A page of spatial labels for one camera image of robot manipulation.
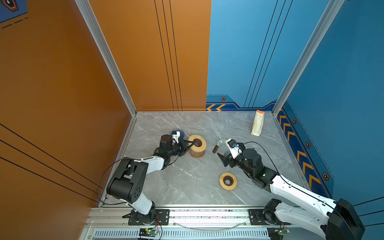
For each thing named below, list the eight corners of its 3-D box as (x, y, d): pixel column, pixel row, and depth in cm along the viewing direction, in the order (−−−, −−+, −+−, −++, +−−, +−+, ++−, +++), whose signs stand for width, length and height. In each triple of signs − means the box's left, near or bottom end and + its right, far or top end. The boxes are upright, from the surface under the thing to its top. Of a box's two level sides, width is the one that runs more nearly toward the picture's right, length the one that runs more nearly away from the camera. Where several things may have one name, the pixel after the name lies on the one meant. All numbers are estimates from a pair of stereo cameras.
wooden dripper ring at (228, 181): (220, 190, 83) (220, 188, 81) (218, 173, 89) (219, 172, 88) (237, 190, 83) (238, 188, 81) (234, 173, 89) (235, 172, 88)
